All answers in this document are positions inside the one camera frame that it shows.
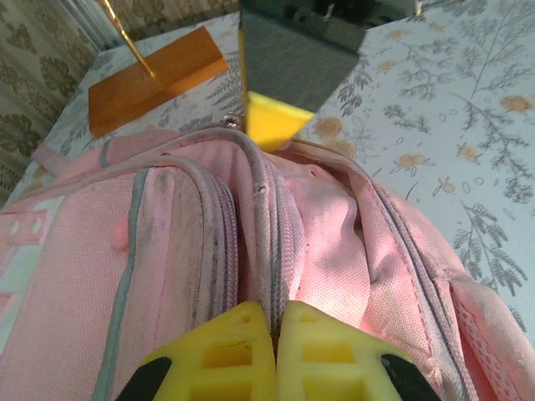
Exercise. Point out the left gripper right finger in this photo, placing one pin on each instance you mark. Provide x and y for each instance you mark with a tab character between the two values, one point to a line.
334	367

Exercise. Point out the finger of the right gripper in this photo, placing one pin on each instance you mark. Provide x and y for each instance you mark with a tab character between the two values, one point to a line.
292	71
242	62

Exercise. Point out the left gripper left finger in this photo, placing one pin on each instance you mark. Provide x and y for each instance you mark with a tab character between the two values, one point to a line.
217	367

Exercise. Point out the pink student backpack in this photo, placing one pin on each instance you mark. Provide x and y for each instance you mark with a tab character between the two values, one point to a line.
167	250

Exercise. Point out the orange wooden base plate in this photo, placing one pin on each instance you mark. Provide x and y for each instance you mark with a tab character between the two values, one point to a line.
125	100

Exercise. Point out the aluminium frame post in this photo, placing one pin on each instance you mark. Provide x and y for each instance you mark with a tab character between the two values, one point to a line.
96	21

